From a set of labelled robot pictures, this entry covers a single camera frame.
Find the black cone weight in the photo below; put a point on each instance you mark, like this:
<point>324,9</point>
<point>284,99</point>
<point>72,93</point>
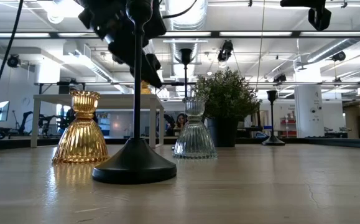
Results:
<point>134,161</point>

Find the clear ribbed glass candle holder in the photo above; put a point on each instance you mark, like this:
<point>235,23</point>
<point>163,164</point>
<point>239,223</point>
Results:
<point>194,140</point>

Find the green potted plant black pot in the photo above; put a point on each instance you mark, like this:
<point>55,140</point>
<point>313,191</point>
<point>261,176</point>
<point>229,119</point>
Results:
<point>226,96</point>

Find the black ceiling spotlight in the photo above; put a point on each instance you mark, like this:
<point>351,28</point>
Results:
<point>279,77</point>
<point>225,49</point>
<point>339,56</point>
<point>13,60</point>

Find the black metal candlestick holder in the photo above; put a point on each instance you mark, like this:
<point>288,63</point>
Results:
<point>186,56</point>
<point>272,141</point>

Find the amber ribbed glass candle holder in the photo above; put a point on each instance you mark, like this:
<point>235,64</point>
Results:
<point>81,140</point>
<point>145,89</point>

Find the white perforated metal shelf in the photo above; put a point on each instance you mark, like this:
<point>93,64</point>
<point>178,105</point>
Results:
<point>105,101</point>

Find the round ceiling ventilation duct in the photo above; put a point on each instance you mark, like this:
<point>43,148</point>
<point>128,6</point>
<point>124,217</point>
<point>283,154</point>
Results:
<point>195,25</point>

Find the white round pillar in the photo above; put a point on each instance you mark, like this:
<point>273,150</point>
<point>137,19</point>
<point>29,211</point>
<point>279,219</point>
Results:
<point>307,105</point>

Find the red storage shelf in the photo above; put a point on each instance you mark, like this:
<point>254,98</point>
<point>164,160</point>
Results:
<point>288,122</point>

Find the small background monitor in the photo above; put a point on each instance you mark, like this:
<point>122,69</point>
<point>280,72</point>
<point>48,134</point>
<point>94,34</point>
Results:
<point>1,110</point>

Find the person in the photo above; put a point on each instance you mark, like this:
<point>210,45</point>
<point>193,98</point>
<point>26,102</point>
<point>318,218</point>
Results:
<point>181,119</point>

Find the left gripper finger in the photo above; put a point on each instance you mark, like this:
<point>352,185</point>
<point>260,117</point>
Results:
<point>150,76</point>
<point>154,61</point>

